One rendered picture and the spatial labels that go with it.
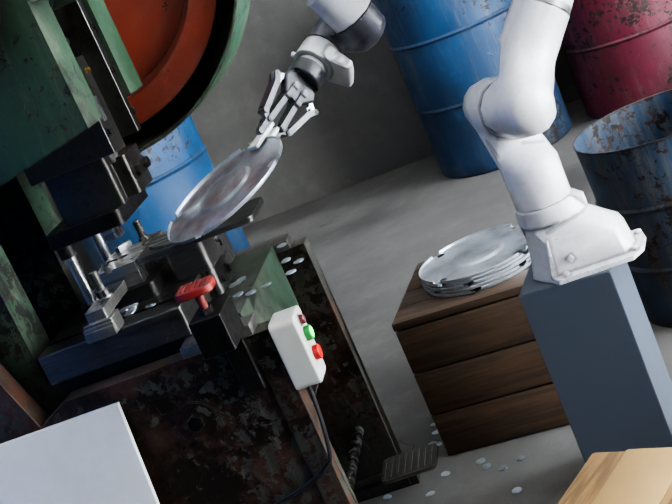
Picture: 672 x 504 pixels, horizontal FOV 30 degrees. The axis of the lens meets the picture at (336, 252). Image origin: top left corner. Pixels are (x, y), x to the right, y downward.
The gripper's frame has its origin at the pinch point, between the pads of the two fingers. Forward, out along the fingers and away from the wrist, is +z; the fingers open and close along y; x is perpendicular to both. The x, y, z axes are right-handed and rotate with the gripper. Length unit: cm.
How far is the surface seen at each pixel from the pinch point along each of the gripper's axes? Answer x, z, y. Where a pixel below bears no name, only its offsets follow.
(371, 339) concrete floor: -96, -39, -101
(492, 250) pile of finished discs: -2, -24, -62
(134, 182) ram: -8.7, 22.2, 13.8
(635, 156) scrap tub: 21, -54, -70
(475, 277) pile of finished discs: 1, -13, -59
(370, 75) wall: -222, -210, -109
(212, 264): -5.8, 25.4, -7.7
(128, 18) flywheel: -32.4, -18.5, 29.1
